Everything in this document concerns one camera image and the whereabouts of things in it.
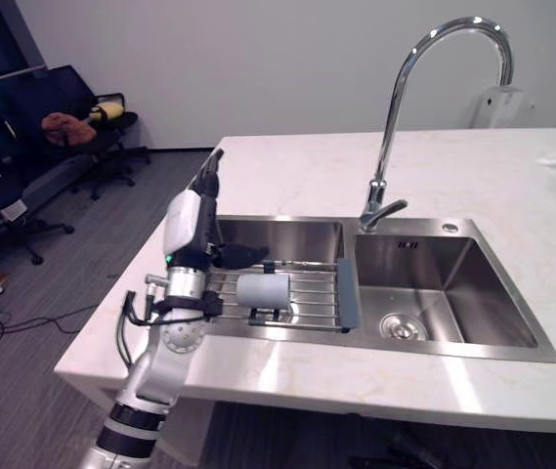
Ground metal sink drying rack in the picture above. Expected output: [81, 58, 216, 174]
[204, 258, 363, 334]

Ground stainless steel double sink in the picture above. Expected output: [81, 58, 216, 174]
[197, 215, 556, 364]

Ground white appliance with hole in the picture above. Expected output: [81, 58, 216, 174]
[467, 85, 526, 130]

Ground black floor cable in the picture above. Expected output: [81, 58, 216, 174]
[0, 287, 112, 365]

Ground pale blue cup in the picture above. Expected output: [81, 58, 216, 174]
[235, 274, 292, 311]

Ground round metal sink drain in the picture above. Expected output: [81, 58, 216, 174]
[379, 312, 428, 341]

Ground chrome gooseneck faucet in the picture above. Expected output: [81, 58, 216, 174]
[359, 16, 516, 234]

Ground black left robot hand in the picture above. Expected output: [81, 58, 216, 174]
[164, 148, 270, 270]

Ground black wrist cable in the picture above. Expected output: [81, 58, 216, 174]
[117, 290, 161, 367]

